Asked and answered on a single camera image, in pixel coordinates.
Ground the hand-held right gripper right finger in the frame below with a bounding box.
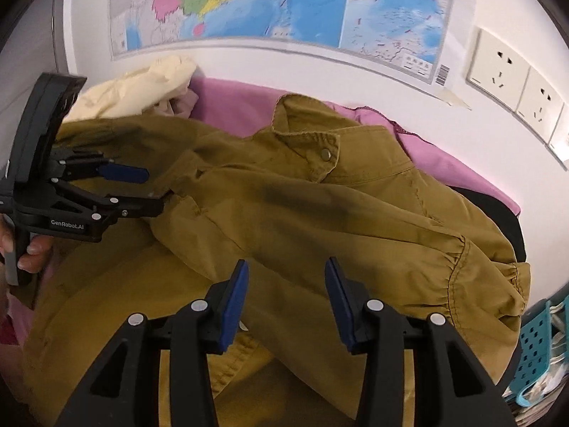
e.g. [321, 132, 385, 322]
[324, 257, 505, 427]

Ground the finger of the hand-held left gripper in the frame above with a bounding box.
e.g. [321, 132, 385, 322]
[51, 178, 166, 224]
[49, 149, 149, 185]

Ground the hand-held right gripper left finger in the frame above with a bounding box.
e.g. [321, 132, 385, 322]
[55, 259, 250, 427]

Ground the olive brown jacket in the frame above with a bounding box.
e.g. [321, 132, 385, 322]
[20, 93, 532, 427]

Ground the person's left hand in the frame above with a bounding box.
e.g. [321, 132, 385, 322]
[0, 214, 55, 273]

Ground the cream cloth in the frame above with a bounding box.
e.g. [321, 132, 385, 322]
[67, 56, 197, 121]

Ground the beige pink cloth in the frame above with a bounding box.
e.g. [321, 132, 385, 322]
[153, 88, 199, 119]

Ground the pink daisy print blanket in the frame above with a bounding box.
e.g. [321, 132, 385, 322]
[189, 77, 522, 216]

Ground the black garment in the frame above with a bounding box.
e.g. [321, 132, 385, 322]
[451, 185, 527, 263]

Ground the blue plastic basket rack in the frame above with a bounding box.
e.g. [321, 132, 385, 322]
[502, 296, 569, 410]

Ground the colourful wall map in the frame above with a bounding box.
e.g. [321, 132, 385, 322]
[109, 0, 472, 110]

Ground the white wall data socket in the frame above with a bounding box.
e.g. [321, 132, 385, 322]
[548, 102, 569, 161]

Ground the white wall power socket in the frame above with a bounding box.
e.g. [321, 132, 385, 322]
[516, 66, 566, 143]
[466, 27, 532, 114]

